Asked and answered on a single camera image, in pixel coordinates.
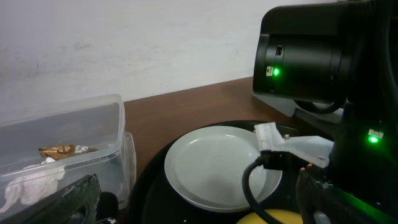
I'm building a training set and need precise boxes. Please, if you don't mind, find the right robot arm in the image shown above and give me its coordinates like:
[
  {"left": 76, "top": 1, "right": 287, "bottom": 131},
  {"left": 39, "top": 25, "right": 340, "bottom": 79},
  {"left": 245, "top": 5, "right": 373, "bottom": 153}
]
[{"left": 253, "top": 1, "right": 397, "bottom": 223}]

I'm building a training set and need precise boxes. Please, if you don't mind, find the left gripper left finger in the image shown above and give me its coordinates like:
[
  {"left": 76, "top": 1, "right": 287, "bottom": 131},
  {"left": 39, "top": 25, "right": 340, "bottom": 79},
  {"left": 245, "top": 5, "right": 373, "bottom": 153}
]
[{"left": 18, "top": 174, "right": 101, "bottom": 223}]

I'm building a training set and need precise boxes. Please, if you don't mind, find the grey round plate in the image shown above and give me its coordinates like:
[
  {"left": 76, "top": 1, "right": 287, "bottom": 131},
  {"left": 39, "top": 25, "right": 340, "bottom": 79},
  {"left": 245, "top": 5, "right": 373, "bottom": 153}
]
[{"left": 164, "top": 125, "right": 283, "bottom": 213}]

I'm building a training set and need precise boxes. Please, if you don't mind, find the clear plastic storage bin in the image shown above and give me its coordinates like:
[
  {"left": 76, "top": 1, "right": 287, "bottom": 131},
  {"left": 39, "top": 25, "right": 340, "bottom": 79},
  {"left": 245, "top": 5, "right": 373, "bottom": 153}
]
[{"left": 1, "top": 95, "right": 136, "bottom": 220}]

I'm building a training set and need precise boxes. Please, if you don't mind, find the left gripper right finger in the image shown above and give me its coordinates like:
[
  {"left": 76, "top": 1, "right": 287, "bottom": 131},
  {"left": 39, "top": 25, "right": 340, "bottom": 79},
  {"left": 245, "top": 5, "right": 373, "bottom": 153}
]
[{"left": 296, "top": 170, "right": 397, "bottom": 224}]

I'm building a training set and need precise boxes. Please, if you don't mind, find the white tissue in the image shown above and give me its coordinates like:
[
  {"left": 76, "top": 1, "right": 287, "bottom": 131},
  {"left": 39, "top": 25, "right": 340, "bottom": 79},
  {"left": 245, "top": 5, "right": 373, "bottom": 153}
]
[{"left": 1, "top": 157, "right": 65, "bottom": 215}]

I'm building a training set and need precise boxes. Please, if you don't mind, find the yellow bowl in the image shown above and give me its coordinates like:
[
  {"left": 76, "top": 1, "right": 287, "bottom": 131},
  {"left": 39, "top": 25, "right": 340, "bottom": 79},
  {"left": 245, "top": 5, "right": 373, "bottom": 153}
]
[{"left": 236, "top": 209, "right": 303, "bottom": 224}]

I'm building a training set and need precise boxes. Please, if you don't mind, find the gold brown snack wrapper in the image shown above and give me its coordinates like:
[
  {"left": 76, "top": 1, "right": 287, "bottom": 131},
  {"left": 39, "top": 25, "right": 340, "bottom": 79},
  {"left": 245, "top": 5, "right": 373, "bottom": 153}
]
[{"left": 38, "top": 144, "right": 97, "bottom": 161}]

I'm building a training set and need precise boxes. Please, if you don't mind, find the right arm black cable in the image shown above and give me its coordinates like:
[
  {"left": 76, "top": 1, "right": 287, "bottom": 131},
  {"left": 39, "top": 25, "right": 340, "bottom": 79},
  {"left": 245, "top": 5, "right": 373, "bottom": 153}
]
[{"left": 241, "top": 154, "right": 284, "bottom": 224}]

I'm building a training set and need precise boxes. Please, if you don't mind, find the round black serving tray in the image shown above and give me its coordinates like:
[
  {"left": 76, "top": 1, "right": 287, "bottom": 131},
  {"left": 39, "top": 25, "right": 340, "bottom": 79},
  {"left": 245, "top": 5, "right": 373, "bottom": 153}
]
[{"left": 126, "top": 120, "right": 300, "bottom": 224}]

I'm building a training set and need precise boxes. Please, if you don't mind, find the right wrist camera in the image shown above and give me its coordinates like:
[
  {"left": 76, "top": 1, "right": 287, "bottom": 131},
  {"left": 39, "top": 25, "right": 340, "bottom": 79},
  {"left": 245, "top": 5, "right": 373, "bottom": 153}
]
[{"left": 254, "top": 123, "right": 334, "bottom": 168}]

